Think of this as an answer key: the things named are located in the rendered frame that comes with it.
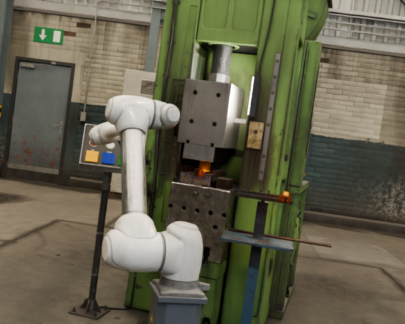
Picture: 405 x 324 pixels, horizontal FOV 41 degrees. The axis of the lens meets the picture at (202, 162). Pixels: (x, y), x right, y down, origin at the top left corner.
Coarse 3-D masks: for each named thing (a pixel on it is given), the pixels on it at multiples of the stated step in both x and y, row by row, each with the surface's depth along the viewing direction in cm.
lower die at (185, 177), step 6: (180, 174) 338; (186, 174) 337; (192, 174) 336; (204, 174) 334; (210, 174) 333; (180, 180) 338; (186, 180) 337; (192, 180) 336; (198, 180) 335; (204, 180) 334; (210, 180) 333
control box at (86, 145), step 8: (88, 128) 335; (88, 136) 333; (88, 144) 331; (112, 152) 332; (120, 152) 333; (80, 160) 325; (80, 168) 331; (88, 168) 330; (96, 168) 330; (104, 168) 330; (112, 168) 329; (120, 168) 329
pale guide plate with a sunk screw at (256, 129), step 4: (252, 124) 338; (256, 124) 337; (260, 124) 337; (252, 128) 338; (256, 128) 337; (260, 128) 337; (248, 132) 339; (252, 132) 338; (256, 132) 338; (260, 132) 337; (248, 136) 339; (252, 136) 338; (256, 136) 337; (260, 136) 337; (248, 140) 339; (252, 140) 338; (256, 140) 337; (260, 140) 337; (248, 144) 339; (252, 144) 338; (256, 144) 338; (260, 144) 337; (256, 148) 338; (260, 148) 338
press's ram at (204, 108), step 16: (192, 80) 335; (192, 96) 336; (208, 96) 333; (224, 96) 330; (240, 96) 359; (192, 112) 336; (208, 112) 333; (224, 112) 330; (240, 112) 367; (192, 128) 336; (208, 128) 333; (224, 128) 330; (208, 144) 333; (224, 144) 334
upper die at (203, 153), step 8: (184, 144) 337; (192, 144) 336; (184, 152) 337; (192, 152) 336; (200, 152) 335; (208, 152) 333; (216, 152) 337; (224, 152) 360; (200, 160) 335; (208, 160) 333; (216, 160) 340; (224, 160) 363
